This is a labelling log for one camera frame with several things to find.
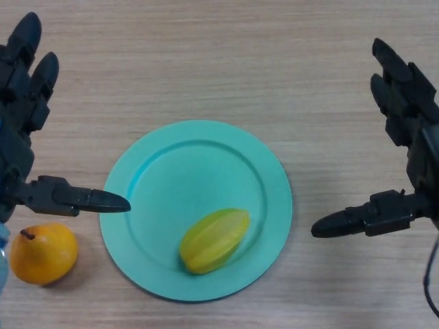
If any yellow starfruit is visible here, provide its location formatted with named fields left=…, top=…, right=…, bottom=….
left=178, top=208, right=251, bottom=275

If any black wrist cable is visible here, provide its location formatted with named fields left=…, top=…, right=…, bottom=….
left=422, top=230, right=439, bottom=318

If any teal round plate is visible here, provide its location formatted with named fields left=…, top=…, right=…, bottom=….
left=99, top=119, right=294, bottom=302

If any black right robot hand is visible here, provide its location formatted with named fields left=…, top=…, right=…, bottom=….
left=311, top=37, right=439, bottom=239

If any orange pear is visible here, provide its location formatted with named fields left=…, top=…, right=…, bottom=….
left=10, top=222, right=79, bottom=286

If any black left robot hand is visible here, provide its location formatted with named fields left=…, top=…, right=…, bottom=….
left=0, top=12, right=132, bottom=223

